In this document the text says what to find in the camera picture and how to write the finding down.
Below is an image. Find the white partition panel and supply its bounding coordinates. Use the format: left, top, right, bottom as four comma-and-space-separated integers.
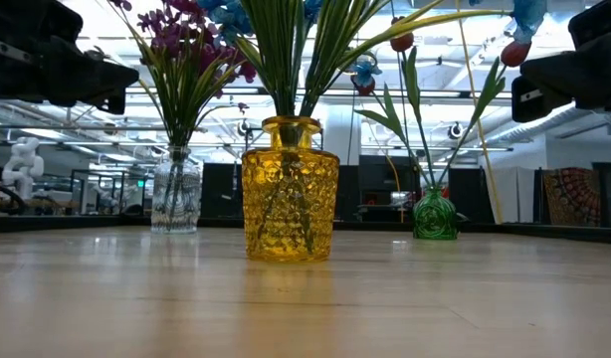
484, 166, 535, 224

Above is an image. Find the yellow hanging cable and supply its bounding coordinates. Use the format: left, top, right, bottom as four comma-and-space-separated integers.
454, 0, 505, 225

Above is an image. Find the red artificial tulip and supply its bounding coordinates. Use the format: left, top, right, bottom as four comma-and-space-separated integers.
434, 39, 533, 189
351, 74, 434, 189
389, 15, 436, 189

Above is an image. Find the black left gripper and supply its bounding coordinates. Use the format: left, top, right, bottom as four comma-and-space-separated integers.
0, 0, 140, 114

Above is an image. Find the black partition panel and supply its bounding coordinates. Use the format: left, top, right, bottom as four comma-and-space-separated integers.
447, 166, 496, 225
200, 162, 245, 219
338, 155, 421, 223

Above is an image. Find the green glass vase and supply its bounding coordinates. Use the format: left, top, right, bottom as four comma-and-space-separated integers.
412, 186, 459, 242

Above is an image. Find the yellow glass vase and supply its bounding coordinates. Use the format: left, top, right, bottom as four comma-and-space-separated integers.
241, 116, 340, 264

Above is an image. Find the clear glass vase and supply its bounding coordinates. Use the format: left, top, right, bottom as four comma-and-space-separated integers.
150, 145, 202, 235

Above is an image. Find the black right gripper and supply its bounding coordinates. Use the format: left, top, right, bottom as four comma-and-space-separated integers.
511, 0, 611, 123

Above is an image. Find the green grass sprig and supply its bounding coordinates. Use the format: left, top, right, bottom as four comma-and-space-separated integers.
198, 0, 287, 120

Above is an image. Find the patterned red tapestry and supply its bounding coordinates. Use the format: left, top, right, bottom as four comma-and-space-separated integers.
542, 167, 601, 228

